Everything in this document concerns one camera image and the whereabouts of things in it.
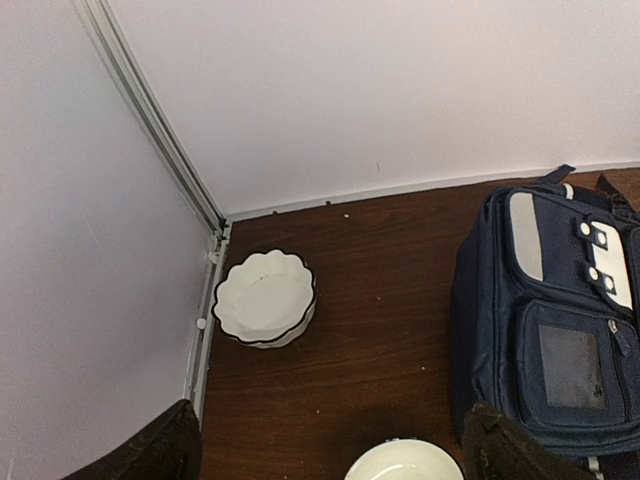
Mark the white scalloped ceramic dish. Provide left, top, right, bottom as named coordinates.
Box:
left=212, top=249, right=318, bottom=349

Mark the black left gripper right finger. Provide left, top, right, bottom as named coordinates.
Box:
left=461, top=402, right=595, bottom=480

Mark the navy blue student backpack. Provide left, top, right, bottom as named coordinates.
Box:
left=450, top=165, right=639, bottom=479

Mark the aluminium left corner post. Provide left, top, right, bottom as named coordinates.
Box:
left=73, top=1, right=231, bottom=411

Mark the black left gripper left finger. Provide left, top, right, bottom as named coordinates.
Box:
left=64, top=399, right=202, bottom=480

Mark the white bowl teal outside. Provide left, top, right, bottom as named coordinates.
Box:
left=344, top=439, right=464, bottom=480

